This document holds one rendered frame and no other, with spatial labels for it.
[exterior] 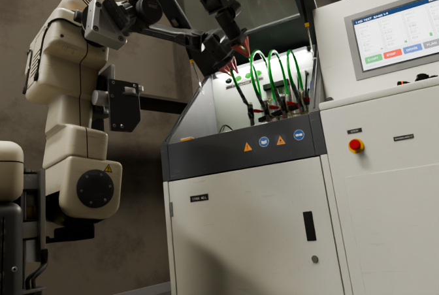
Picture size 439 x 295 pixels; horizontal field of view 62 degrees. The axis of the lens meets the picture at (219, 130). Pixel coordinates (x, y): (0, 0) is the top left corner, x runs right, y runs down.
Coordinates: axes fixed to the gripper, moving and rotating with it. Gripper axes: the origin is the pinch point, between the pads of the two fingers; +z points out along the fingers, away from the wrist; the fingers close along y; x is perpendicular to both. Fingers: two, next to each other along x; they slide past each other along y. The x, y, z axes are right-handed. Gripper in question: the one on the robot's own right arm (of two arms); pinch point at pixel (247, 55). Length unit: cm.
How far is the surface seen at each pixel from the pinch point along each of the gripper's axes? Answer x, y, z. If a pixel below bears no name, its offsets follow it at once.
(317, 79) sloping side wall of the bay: -14.5, 12.9, 27.1
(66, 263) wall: 228, -28, 86
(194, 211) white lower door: 34, -45, 36
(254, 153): 5.5, -26.5, 28.7
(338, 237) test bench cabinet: -19, -46, 57
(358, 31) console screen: -31, 38, 24
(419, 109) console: -51, -14, 37
